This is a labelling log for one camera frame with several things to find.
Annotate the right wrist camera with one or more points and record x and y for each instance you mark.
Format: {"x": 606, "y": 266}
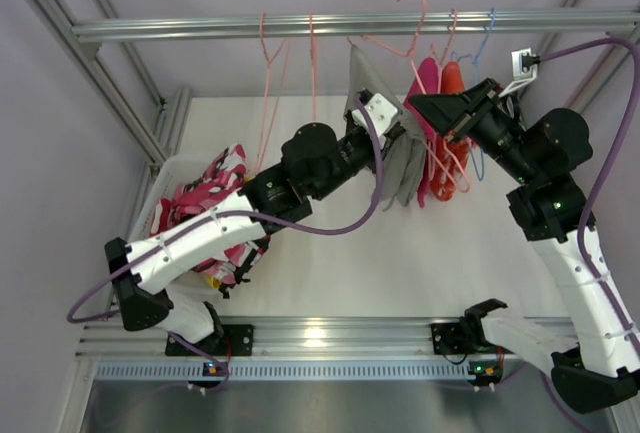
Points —
{"x": 524, "y": 71}

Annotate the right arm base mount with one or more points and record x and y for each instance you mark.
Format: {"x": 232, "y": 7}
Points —
{"x": 453, "y": 338}

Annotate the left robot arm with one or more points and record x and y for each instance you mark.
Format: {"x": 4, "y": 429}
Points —
{"x": 314, "y": 163}

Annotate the blue wire hanger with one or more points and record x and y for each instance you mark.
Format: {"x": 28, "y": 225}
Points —
{"x": 475, "y": 60}

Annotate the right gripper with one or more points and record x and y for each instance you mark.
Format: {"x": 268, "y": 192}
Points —
{"x": 470, "y": 114}

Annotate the left aluminium frame post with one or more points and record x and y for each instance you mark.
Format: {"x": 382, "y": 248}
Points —
{"x": 156, "y": 144}

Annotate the aluminium hanging rail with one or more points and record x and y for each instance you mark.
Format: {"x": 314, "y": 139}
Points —
{"x": 247, "y": 27}

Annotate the white plastic basket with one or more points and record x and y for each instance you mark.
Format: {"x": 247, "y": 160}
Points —
{"x": 160, "y": 183}

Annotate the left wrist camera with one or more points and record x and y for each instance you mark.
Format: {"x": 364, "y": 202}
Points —
{"x": 382, "y": 113}

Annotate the aluminium frame post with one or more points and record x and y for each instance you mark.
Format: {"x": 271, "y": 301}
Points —
{"x": 571, "y": 18}
{"x": 156, "y": 144}

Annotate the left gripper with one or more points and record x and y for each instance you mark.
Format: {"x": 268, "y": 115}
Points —
{"x": 362, "y": 138}

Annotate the grey trousers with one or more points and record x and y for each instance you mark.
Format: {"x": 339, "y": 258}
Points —
{"x": 398, "y": 188}

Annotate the right aluminium frame post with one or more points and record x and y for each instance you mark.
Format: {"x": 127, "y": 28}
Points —
{"x": 571, "y": 18}

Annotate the pink patterned trousers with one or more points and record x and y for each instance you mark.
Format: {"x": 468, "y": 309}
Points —
{"x": 224, "y": 175}

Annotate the yellow trousers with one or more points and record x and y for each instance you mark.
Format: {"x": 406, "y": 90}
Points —
{"x": 212, "y": 280}

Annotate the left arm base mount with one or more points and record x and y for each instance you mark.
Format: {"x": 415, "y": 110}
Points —
{"x": 236, "y": 340}

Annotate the pink wire hanger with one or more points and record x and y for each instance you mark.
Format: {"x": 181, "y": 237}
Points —
{"x": 268, "y": 113}

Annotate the orange trousers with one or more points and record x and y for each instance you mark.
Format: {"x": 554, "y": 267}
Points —
{"x": 451, "y": 158}

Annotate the aluminium front rail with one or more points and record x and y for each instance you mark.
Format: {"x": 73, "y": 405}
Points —
{"x": 295, "y": 338}

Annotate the magenta trousers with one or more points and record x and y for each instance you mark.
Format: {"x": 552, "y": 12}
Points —
{"x": 428, "y": 73}

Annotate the slotted cable duct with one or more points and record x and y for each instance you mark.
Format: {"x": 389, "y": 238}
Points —
{"x": 289, "y": 370}

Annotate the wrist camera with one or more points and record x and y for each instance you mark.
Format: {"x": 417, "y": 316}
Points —
{"x": 382, "y": 113}
{"x": 524, "y": 71}

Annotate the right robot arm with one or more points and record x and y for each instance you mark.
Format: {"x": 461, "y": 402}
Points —
{"x": 600, "y": 367}

